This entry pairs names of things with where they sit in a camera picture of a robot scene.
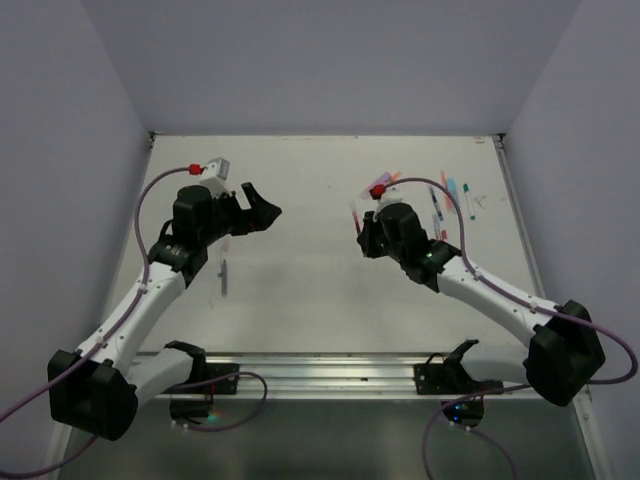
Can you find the grey marker pen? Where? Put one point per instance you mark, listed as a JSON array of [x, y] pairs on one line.
[[221, 257]]

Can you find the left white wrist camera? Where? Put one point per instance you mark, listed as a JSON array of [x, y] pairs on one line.
[[214, 176]]

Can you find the purple highlighter pen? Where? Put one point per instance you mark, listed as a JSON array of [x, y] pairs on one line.
[[224, 275]]

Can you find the blue pen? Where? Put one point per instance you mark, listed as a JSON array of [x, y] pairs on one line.
[[435, 202]]

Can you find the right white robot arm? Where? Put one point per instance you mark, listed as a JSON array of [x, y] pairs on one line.
[[558, 352]]

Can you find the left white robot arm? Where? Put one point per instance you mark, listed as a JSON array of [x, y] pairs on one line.
[[169, 268]]

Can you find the aluminium rail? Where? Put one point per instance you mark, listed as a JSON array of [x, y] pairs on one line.
[[276, 377]]

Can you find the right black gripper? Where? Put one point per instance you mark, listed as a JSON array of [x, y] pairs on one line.
[[367, 238]]

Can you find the pink highlighter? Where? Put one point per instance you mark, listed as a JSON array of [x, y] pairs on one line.
[[381, 180]]

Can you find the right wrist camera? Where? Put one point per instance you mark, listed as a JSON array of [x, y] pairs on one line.
[[390, 197]]

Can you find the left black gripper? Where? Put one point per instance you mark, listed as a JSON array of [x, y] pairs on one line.
[[257, 218]]

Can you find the light blue highlighter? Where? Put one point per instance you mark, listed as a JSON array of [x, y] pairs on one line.
[[452, 188]]

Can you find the red pen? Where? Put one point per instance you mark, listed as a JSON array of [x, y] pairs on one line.
[[355, 217]]

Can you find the orange pen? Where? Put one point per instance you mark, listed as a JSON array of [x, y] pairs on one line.
[[443, 179]]

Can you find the green capped marker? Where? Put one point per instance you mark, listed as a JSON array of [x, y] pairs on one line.
[[469, 202]]

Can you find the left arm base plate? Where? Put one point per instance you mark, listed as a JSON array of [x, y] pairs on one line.
[[210, 379]]

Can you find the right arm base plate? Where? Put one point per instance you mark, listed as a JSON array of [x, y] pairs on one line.
[[438, 379]]

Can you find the pink capped marker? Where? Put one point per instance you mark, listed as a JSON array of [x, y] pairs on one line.
[[439, 230]]

